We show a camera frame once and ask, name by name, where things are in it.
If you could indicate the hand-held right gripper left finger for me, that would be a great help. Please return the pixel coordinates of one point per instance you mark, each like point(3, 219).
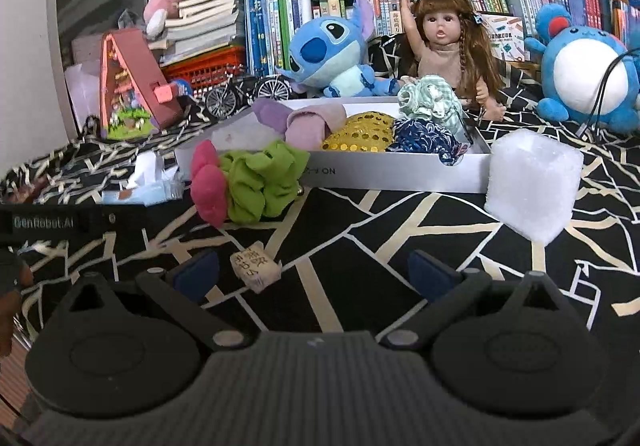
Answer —
point(197, 271)

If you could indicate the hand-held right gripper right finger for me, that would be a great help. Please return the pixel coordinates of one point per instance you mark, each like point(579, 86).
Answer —
point(432, 273)

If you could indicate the small beige printed pillow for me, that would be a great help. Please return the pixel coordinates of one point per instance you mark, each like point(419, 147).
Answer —
point(255, 266)

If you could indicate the pink scrunchie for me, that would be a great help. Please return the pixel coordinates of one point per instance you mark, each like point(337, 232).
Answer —
point(210, 186)

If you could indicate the light blue tissue pack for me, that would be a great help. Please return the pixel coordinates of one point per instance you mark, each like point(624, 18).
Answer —
point(150, 193)

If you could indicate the white cardboard box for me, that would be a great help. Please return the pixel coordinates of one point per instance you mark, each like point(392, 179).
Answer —
point(400, 173)

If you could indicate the white foam block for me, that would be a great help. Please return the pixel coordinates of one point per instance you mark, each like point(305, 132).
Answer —
point(530, 181)

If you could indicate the navy floral scrunchie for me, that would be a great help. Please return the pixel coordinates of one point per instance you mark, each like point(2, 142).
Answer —
point(425, 138)

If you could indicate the gold sequin pouch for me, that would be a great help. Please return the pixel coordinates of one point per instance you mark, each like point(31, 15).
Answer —
point(360, 135)

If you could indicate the purple fuzzy cloth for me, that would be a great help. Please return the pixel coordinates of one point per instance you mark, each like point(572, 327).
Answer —
point(272, 118)

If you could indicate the green plaid scrunchie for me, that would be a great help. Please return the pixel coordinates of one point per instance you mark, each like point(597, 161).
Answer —
point(430, 100)

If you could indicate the lilac pink cloth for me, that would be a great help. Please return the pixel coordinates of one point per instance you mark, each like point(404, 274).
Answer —
point(310, 125)

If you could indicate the person's left hand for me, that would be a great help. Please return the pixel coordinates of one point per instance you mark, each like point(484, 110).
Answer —
point(12, 281)

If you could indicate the black patterned blanket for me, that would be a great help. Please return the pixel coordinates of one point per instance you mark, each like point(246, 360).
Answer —
point(450, 226)

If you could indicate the black model bicycle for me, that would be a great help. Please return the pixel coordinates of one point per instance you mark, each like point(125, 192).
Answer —
point(221, 103)

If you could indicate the pink triangular house model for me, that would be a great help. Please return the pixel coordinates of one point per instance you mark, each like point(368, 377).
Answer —
point(135, 70)

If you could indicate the blue round ornament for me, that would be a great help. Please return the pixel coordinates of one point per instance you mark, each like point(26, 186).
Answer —
point(184, 88)

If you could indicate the orange plastic crate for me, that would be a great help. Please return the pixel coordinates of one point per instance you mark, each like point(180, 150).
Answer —
point(210, 68)

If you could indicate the brown-haired doll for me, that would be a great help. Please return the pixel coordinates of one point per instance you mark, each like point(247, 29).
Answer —
point(440, 55)

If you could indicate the grey cloth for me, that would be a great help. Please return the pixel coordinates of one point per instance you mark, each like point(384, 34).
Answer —
point(130, 20)

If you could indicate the colourful printed game box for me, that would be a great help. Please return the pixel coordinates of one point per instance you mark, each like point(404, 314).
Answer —
point(505, 38)

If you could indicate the round blue white-bellied plush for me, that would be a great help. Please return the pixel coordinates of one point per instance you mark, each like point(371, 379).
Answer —
point(580, 75)

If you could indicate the pink rabbit plush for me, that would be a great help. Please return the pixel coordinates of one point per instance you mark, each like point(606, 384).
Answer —
point(162, 0)

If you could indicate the stack of lying books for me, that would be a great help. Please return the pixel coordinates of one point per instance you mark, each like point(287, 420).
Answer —
point(205, 20)

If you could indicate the blue alien plush toy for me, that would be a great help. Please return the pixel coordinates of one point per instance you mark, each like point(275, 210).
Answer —
point(325, 45)

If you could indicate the row of upright books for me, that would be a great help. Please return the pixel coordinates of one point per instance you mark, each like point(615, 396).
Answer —
point(260, 25)

